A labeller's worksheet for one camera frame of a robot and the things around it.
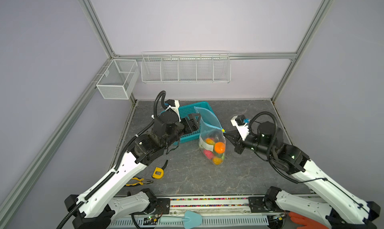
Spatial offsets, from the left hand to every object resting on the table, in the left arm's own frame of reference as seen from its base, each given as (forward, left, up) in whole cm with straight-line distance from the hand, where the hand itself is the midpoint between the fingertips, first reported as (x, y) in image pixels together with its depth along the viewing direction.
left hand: (195, 120), depth 63 cm
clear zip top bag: (0, -9, -21) cm, 23 cm away
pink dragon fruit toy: (-4, -7, -26) cm, 27 cm away
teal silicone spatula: (-32, +4, -37) cm, 49 cm away
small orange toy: (-6, -11, -16) cm, 21 cm away
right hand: (-5, -13, -4) cm, 14 cm away
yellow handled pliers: (-14, +30, -36) cm, 49 cm away
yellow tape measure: (-10, +22, -34) cm, 42 cm away
